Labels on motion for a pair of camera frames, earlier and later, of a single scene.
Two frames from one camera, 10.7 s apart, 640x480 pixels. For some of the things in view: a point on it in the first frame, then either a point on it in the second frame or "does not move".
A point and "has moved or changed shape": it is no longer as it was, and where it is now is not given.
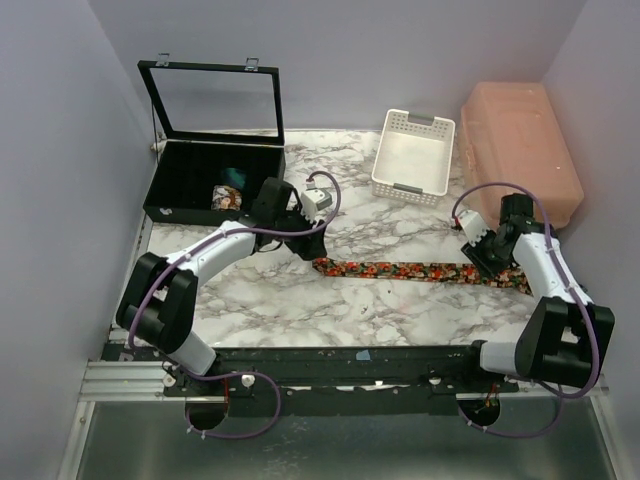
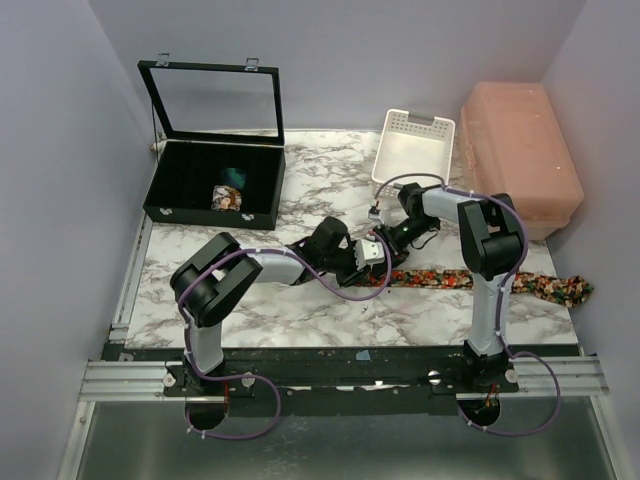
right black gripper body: (482, 255) -> (388, 245)
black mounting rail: (331, 380) does not move
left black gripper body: (295, 222) -> (342, 264)
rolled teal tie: (232, 176) does not move
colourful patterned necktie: (511, 280) has moved or changed shape
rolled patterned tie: (226, 198) does not move
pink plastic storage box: (510, 134) does not move
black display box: (224, 139) does not move
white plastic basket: (413, 157) does not move
